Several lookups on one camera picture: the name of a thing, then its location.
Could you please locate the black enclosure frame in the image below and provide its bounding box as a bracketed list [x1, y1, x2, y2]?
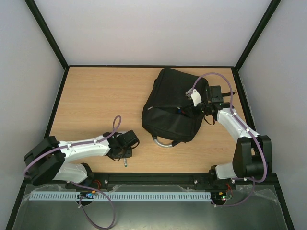
[4, 0, 307, 230]

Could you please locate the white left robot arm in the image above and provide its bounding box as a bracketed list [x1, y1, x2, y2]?
[24, 130, 140, 186]

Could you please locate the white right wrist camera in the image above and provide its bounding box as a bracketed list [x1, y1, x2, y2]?
[185, 89, 202, 107]

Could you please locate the light blue cable duct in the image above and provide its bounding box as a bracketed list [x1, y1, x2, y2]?
[29, 191, 211, 202]

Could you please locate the black student backpack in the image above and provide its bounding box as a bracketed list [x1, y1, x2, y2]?
[142, 68, 210, 148]

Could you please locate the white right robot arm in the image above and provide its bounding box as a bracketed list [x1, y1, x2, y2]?
[186, 86, 272, 188]

